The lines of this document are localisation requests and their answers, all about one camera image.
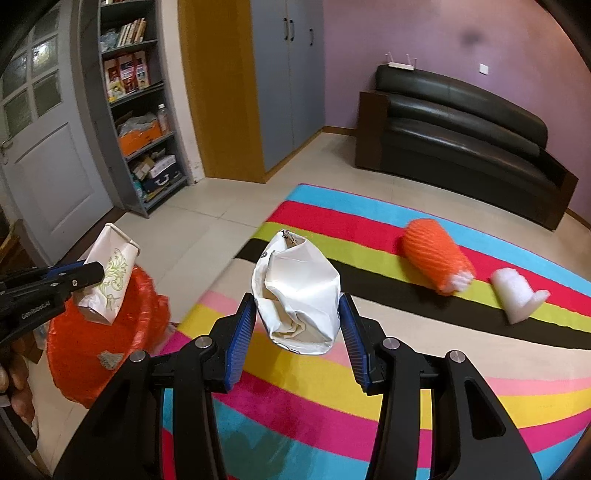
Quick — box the white foam piece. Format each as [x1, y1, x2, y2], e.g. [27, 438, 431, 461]
[489, 268, 551, 324]

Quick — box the grey bookshelf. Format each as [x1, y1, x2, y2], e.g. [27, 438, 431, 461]
[81, 0, 189, 219]

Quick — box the grey panelled door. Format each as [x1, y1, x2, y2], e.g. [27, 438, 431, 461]
[0, 9, 114, 266]

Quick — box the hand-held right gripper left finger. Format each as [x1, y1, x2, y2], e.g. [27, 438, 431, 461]
[53, 292, 257, 480]

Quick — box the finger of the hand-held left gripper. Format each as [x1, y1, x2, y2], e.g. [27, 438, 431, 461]
[9, 262, 105, 302]
[0, 260, 86, 289]

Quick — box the colourful striped blanket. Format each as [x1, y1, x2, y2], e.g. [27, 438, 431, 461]
[159, 183, 591, 480]

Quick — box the clear plastic wrapping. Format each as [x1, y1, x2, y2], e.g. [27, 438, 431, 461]
[115, 111, 160, 134]

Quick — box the red printed bag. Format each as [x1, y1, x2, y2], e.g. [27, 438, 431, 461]
[104, 51, 151, 102]

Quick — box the person's left hand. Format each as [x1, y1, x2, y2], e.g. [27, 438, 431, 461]
[0, 344, 36, 428]

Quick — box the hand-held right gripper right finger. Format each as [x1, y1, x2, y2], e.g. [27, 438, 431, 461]
[338, 293, 542, 480]

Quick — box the white paper bag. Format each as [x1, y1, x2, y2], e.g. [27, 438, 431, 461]
[250, 229, 342, 357]

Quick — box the row of books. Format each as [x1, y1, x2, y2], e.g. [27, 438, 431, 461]
[115, 17, 147, 48]

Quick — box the white router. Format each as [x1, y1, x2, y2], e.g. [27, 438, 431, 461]
[385, 53, 416, 72]

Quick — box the small orange foam net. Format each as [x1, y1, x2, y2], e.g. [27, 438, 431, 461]
[400, 218, 476, 296]

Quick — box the orange cardboard box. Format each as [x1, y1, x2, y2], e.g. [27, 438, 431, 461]
[117, 124, 163, 157]

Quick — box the bin with red plastic liner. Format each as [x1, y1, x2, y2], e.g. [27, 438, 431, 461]
[46, 265, 171, 409]

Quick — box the black carry case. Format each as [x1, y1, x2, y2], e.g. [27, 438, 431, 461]
[143, 170, 183, 195]

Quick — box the black leather sofa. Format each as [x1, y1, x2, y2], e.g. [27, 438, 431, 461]
[355, 64, 579, 232]

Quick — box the brown wooden cabinet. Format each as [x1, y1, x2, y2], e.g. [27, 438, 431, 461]
[0, 217, 38, 278]

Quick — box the wooden wardrobe with grey doors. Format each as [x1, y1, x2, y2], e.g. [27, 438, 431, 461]
[179, 0, 326, 182]

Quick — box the pile of cardboard boxes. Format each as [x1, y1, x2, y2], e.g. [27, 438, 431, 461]
[131, 154, 177, 181]

